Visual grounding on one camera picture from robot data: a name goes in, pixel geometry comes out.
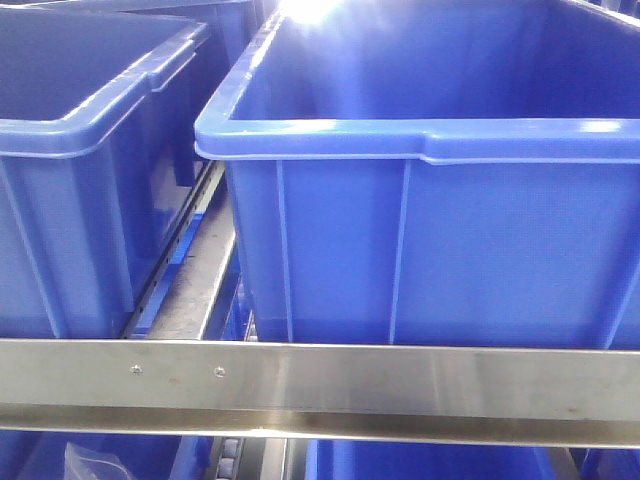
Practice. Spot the large blue bin front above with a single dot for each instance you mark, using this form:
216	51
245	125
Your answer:
455	173

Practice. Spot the steel shelf front rail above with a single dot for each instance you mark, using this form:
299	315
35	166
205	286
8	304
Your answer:
576	398

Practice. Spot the clear plastic bag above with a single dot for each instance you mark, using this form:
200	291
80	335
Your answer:
83	463

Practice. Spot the blue bin left front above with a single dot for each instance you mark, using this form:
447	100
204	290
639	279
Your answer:
96	163

